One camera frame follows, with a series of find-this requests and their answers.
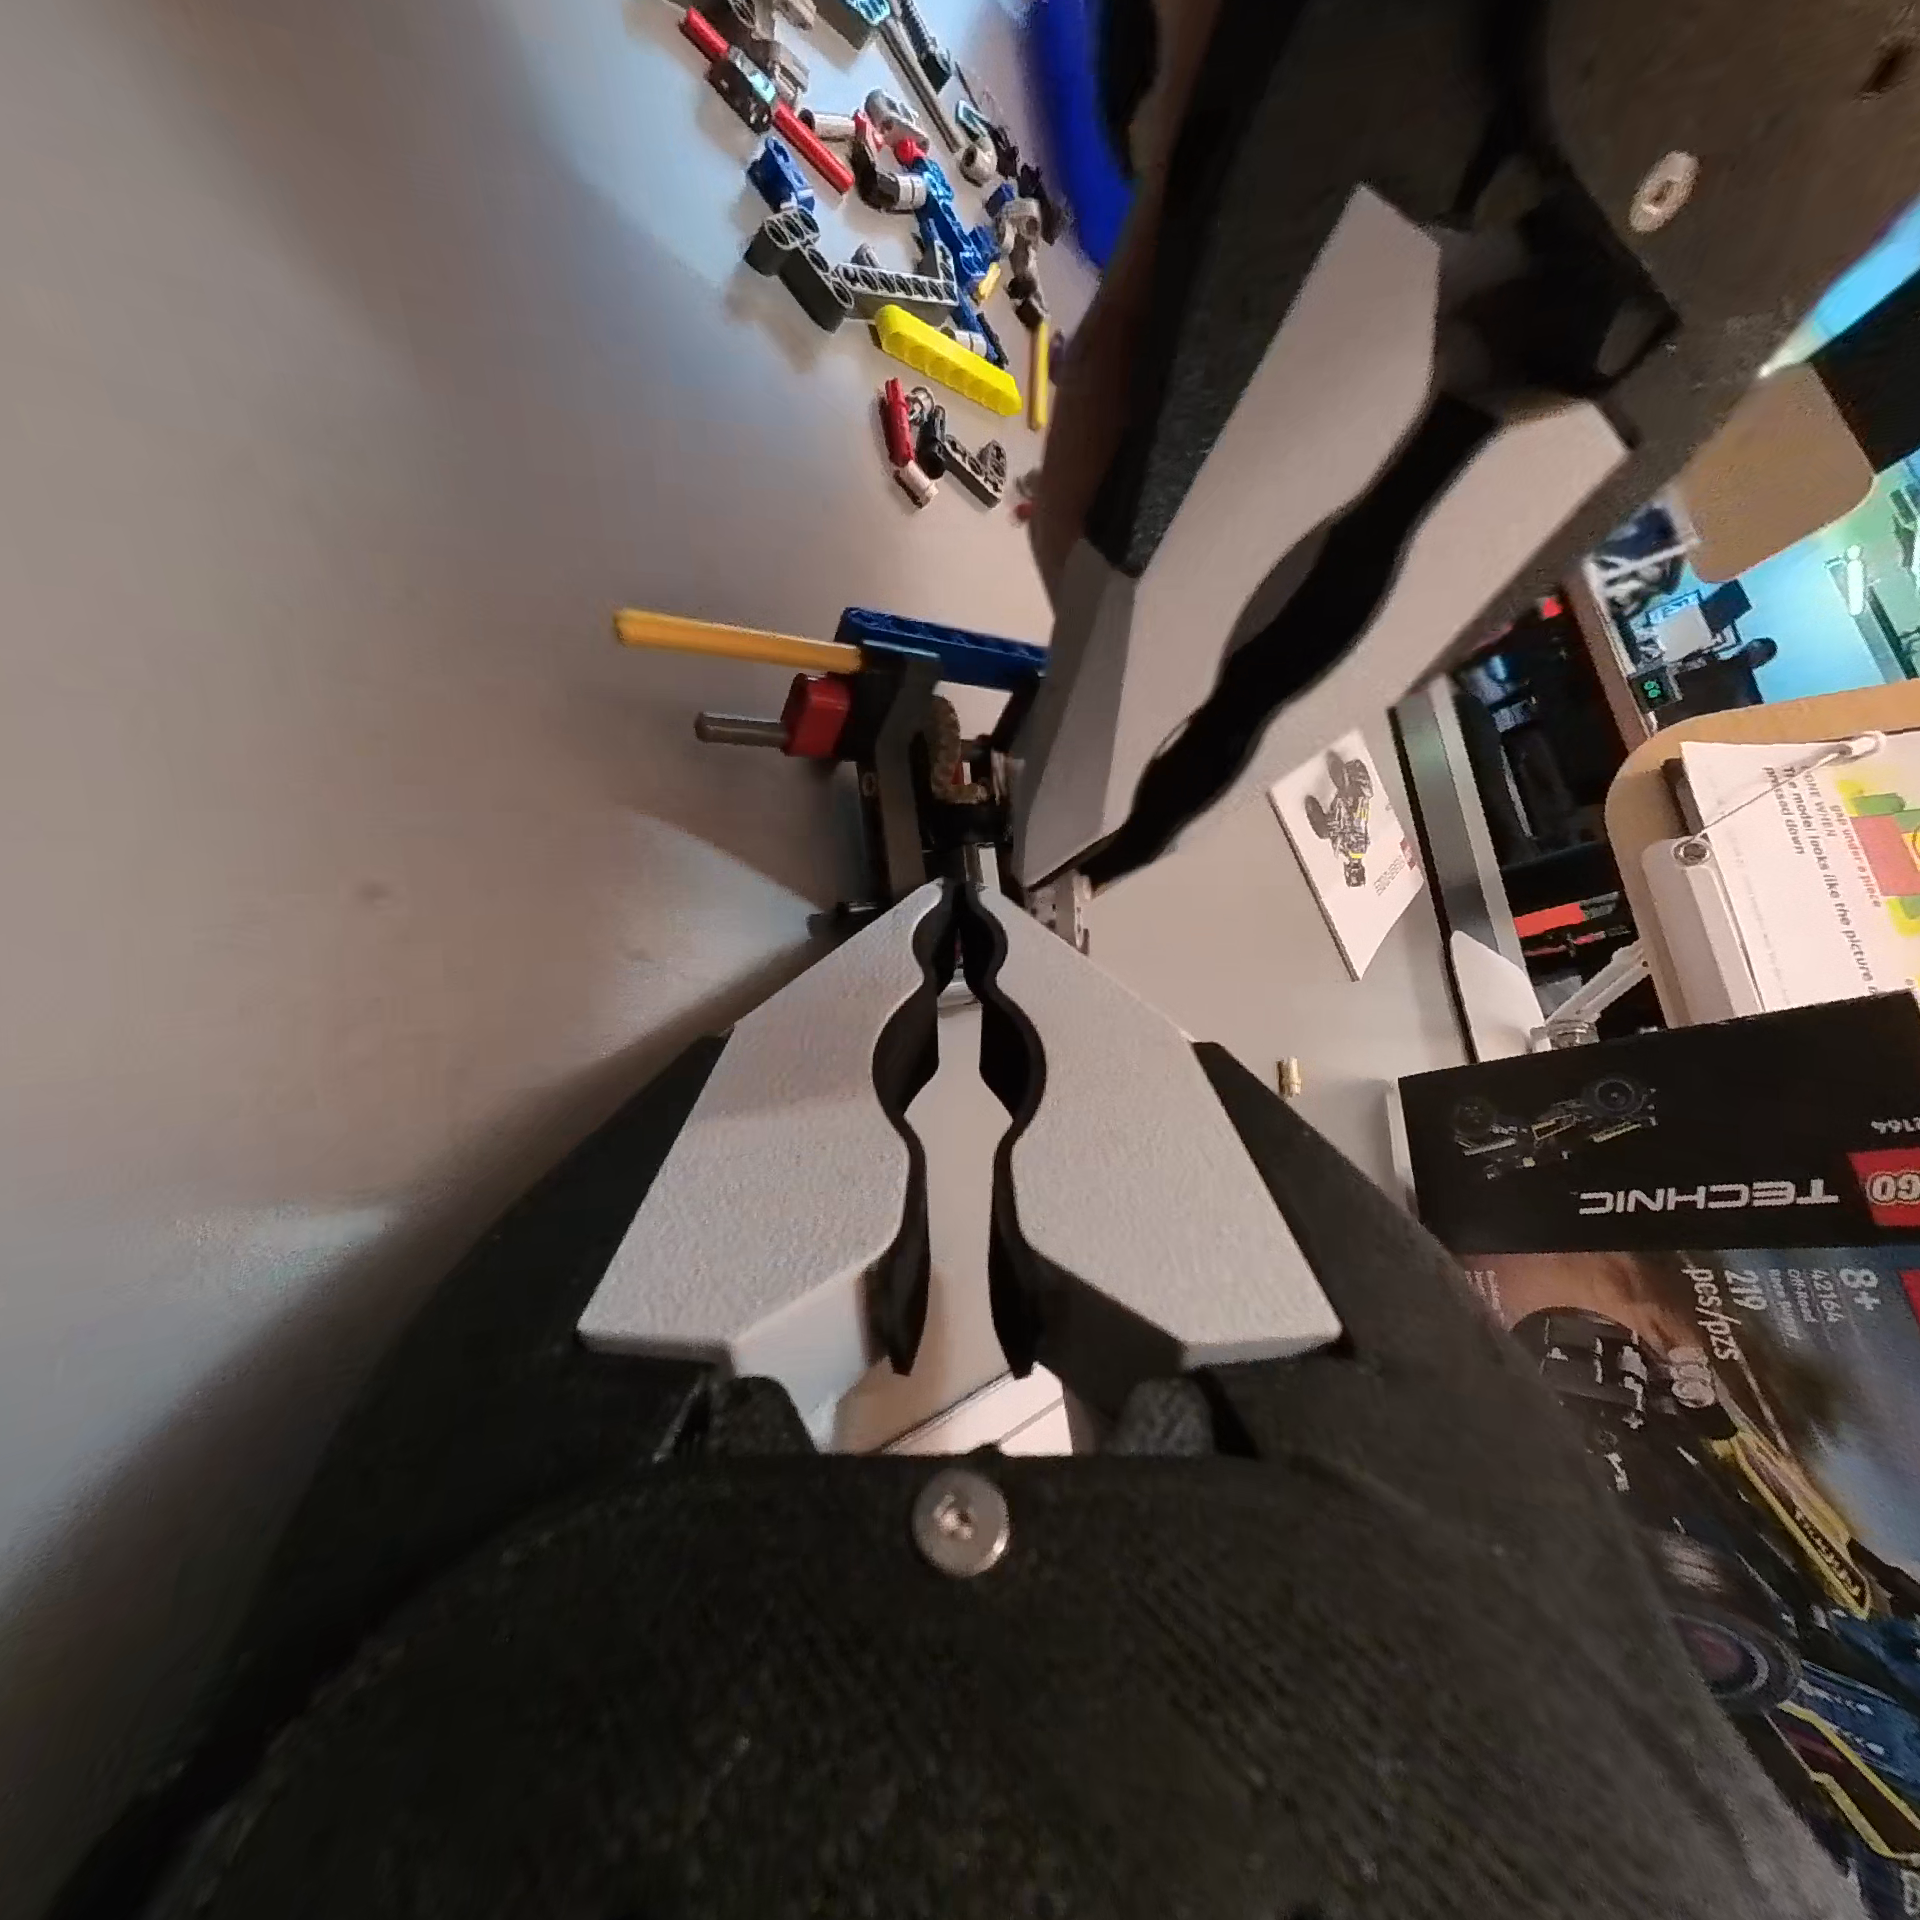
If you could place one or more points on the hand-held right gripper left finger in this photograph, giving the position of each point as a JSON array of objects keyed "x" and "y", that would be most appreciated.
[{"x": 751, "y": 1202}]

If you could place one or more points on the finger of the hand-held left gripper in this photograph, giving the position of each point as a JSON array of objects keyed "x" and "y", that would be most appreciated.
[
  {"x": 1230, "y": 494},
  {"x": 1471, "y": 525}
]

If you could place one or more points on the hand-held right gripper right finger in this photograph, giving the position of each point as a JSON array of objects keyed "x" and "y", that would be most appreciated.
[{"x": 1171, "y": 1202}]

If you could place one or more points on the partly built lego chassis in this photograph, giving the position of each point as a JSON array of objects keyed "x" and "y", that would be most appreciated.
[{"x": 930, "y": 646}]

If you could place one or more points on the yellow lego beam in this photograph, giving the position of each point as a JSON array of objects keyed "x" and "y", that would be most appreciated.
[{"x": 944, "y": 358}]

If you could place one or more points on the pile of loose lego pieces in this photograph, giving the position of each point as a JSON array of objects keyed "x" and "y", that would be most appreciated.
[{"x": 839, "y": 284}]

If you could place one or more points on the black lego set box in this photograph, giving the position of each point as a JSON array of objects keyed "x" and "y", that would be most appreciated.
[{"x": 1650, "y": 1202}]

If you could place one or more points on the open instruction booklet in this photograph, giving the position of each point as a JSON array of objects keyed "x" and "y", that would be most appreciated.
[{"x": 974, "y": 1419}]

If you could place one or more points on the dark flat panel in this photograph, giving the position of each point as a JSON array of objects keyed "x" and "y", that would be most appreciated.
[{"x": 1463, "y": 840}]

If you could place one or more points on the light wooden board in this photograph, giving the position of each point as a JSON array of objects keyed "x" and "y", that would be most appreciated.
[{"x": 1641, "y": 797}]

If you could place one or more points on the closed instruction booklet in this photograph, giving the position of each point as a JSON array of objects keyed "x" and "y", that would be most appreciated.
[{"x": 1358, "y": 885}]

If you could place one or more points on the white stand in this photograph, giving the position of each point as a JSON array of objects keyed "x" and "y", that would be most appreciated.
[{"x": 1494, "y": 998}]

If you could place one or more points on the blue storage bin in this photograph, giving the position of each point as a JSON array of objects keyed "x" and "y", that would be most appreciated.
[{"x": 1089, "y": 135}]

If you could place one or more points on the printed paper sheet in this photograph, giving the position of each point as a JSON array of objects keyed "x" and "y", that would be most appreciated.
[{"x": 1800, "y": 885}]

